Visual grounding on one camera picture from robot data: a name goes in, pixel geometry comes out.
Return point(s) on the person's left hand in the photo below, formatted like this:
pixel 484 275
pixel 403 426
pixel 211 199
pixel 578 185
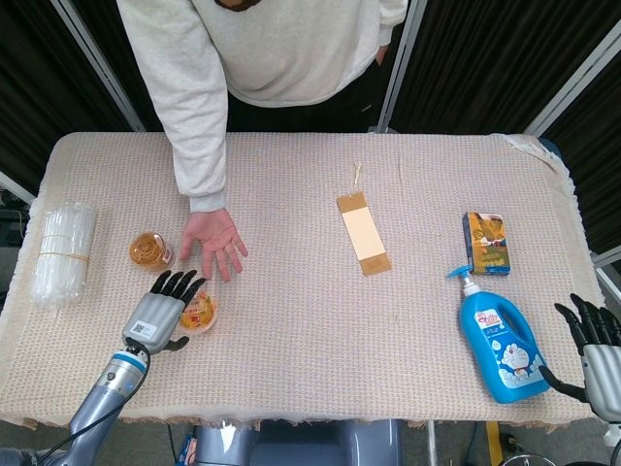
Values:
pixel 382 54

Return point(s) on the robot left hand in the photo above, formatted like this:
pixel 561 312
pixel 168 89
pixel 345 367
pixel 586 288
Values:
pixel 153 318

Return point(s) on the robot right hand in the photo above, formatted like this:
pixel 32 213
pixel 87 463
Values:
pixel 604 374

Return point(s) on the person's right hand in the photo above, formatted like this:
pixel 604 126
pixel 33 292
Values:
pixel 216 238

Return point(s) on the orange fruit jelly cup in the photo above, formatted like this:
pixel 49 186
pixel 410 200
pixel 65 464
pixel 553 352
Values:
pixel 201 313

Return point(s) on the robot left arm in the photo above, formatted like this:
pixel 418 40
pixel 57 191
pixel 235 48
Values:
pixel 109 383

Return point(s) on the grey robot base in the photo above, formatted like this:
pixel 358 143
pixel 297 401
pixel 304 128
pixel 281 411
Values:
pixel 301 444

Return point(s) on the person's grey sleeved right forearm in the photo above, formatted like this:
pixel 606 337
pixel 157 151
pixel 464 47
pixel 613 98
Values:
pixel 194 121

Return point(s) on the clear jar of rubber bands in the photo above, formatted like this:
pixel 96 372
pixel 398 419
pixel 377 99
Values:
pixel 150 251

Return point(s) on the person's torso in grey sweatshirt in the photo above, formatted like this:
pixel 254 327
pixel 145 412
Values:
pixel 301 48

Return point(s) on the person in white sweater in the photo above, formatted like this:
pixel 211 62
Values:
pixel 485 58

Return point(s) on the blue pump detergent bottle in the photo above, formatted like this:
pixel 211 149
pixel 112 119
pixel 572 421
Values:
pixel 500 344

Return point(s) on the stack of clear plastic cups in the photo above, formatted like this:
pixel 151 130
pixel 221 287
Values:
pixel 63 252

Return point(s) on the beige woven tablecloth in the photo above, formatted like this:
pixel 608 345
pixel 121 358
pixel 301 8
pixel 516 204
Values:
pixel 310 330

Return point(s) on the brown and cream paper bookmark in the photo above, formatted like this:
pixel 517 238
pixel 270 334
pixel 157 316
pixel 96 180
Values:
pixel 364 233

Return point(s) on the blue and yellow carton box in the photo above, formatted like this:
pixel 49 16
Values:
pixel 490 242

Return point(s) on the grey metal frame post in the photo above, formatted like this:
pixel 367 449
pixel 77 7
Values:
pixel 97 63
pixel 400 68
pixel 577 77

